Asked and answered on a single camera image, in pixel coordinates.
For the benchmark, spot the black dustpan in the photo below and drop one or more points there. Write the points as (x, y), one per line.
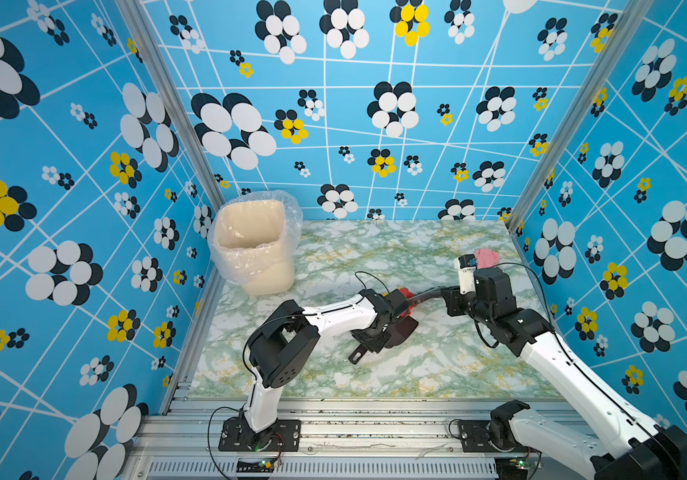
(400, 331)

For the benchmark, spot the red paper scrap right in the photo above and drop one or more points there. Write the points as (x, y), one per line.
(405, 304)

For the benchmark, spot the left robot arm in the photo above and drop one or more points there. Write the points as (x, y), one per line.
(282, 345)

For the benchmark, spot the pink paper scrap right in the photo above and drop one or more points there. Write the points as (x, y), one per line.
(487, 258)

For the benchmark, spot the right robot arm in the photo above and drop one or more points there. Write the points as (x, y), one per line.
(625, 443)

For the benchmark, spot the cartoon face hand brush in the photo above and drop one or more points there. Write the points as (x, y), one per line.
(415, 300)

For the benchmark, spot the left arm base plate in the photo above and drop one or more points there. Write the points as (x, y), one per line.
(282, 436)

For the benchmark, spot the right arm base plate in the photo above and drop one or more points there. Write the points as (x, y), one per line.
(475, 437)

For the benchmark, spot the aluminium frame rail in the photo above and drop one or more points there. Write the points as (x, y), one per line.
(343, 439)

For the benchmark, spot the beige trash bin with liner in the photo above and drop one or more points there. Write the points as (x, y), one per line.
(254, 239)

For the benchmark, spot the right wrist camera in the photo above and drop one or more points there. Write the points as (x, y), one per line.
(466, 265)

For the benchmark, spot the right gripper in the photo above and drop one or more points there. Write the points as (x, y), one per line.
(451, 301)

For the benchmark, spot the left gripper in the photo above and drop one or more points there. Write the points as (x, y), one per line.
(377, 348)

